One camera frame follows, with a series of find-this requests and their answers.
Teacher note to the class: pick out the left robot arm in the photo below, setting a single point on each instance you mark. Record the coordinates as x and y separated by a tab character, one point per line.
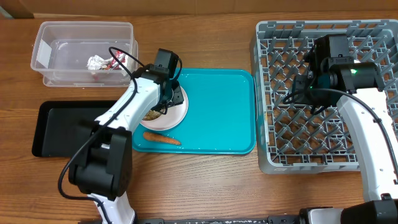
100	170

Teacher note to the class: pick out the foil ball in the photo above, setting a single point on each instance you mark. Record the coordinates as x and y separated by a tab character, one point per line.
98	63

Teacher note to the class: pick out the orange carrot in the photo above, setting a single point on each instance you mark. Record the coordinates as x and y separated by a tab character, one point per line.
154	137

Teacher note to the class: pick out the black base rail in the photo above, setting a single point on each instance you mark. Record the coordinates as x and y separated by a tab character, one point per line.
275	219

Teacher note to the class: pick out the pink bowl with food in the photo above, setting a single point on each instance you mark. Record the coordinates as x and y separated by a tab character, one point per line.
152	115

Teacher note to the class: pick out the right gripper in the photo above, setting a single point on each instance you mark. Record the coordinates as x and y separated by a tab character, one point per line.
303	99

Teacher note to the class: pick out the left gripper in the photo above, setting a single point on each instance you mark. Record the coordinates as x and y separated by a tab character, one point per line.
178	98

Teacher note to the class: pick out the pink plate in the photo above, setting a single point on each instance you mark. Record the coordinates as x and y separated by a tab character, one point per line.
174	116

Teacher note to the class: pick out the grey dishwasher rack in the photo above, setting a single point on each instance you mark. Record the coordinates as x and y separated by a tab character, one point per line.
290	140

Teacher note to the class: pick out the clear plastic bin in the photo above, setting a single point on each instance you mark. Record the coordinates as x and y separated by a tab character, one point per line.
64	52

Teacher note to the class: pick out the black tray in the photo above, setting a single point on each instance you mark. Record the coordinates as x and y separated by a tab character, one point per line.
57	122

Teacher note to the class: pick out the red snack wrapper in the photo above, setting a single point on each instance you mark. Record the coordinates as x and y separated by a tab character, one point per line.
112	64

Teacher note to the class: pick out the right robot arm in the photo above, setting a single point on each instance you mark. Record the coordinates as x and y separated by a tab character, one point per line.
333	78

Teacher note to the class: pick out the teal serving tray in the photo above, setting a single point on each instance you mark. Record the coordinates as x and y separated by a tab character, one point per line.
220	118

